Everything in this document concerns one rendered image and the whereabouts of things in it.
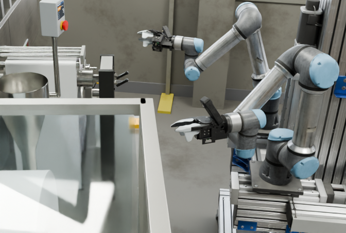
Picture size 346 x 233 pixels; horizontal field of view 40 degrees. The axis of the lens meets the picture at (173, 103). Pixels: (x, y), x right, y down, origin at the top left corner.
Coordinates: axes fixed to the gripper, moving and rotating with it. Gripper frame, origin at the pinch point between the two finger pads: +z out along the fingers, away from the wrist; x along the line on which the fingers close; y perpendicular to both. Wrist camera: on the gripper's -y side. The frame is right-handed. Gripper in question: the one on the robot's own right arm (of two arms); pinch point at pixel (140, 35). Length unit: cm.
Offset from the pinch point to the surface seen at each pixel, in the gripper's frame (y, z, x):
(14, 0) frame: 31, 49, -38
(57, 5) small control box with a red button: 97, -15, -88
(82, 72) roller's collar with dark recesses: 80, -7, -46
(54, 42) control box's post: 100, -12, -77
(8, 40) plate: 58, 39, -36
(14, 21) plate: 43, 44, -35
